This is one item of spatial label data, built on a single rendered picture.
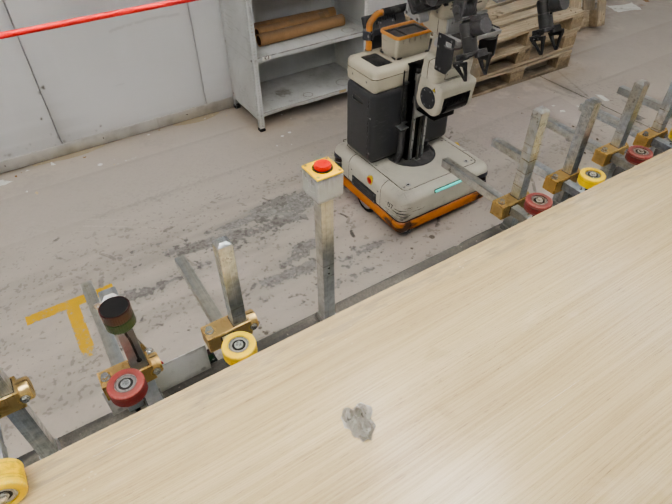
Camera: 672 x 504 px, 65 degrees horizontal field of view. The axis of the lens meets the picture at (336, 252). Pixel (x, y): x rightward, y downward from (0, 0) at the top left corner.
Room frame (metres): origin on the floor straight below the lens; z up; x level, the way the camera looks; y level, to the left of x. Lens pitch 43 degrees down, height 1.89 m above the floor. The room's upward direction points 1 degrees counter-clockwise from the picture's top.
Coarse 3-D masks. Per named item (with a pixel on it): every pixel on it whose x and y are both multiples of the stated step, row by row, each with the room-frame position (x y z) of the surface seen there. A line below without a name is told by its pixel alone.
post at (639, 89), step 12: (636, 84) 1.66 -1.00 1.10; (648, 84) 1.65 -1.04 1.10; (636, 96) 1.65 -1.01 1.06; (624, 108) 1.67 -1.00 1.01; (636, 108) 1.65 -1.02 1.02; (624, 120) 1.66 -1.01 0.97; (624, 132) 1.64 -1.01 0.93; (612, 144) 1.66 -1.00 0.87; (624, 144) 1.66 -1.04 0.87; (612, 168) 1.65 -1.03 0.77
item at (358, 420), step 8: (344, 408) 0.59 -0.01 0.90; (360, 408) 0.58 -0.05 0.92; (368, 408) 0.59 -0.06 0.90; (344, 416) 0.57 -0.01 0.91; (352, 416) 0.57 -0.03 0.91; (360, 416) 0.56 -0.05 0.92; (368, 416) 0.57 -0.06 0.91; (344, 424) 0.55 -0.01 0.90; (352, 424) 0.55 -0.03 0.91; (360, 424) 0.54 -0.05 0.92; (368, 424) 0.55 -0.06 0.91; (352, 432) 0.53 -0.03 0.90; (360, 432) 0.53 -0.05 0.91; (368, 432) 0.53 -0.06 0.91
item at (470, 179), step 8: (448, 160) 1.62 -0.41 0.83; (448, 168) 1.60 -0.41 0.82; (456, 168) 1.57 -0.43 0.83; (464, 168) 1.57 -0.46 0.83; (456, 176) 1.56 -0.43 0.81; (464, 176) 1.53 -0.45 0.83; (472, 176) 1.52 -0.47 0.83; (472, 184) 1.49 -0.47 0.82; (480, 184) 1.47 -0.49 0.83; (488, 184) 1.47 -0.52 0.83; (480, 192) 1.46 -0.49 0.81; (488, 192) 1.43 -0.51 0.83; (496, 192) 1.43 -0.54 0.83; (512, 208) 1.34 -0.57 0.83; (520, 208) 1.34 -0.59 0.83; (512, 216) 1.34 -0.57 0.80; (520, 216) 1.31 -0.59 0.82; (528, 216) 1.30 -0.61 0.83
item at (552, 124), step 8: (552, 120) 1.86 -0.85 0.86; (552, 128) 1.84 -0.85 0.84; (560, 128) 1.81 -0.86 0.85; (568, 128) 1.80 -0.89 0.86; (568, 136) 1.77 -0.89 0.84; (592, 144) 1.69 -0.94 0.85; (600, 144) 1.68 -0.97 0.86; (616, 160) 1.60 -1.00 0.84; (624, 160) 1.58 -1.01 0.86; (624, 168) 1.56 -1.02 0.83
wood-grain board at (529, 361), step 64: (640, 192) 1.33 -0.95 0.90; (512, 256) 1.05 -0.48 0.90; (576, 256) 1.04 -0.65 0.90; (640, 256) 1.04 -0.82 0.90; (384, 320) 0.83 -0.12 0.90; (448, 320) 0.82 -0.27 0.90; (512, 320) 0.82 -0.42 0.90; (576, 320) 0.82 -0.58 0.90; (640, 320) 0.82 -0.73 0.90; (256, 384) 0.65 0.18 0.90; (320, 384) 0.65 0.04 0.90; (384, 384) 0.65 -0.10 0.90; (448, 384) 0.65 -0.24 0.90; (512, 384) 0.64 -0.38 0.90; (576, 384) 0.64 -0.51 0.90; (640, 384) 0.64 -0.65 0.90; (64, 448) 0.51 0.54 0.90; (128, 448) 0.51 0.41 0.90; (192, 448) 0.51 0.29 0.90; (256, 448) 0.50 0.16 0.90; (320, 448) 0.50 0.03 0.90; (384, 448) 0.50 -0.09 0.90; (448, 448) 0.50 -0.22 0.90; (512, 448) 0.50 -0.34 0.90; (576, 448) 0.50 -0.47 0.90; (640, 448) 0.50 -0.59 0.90
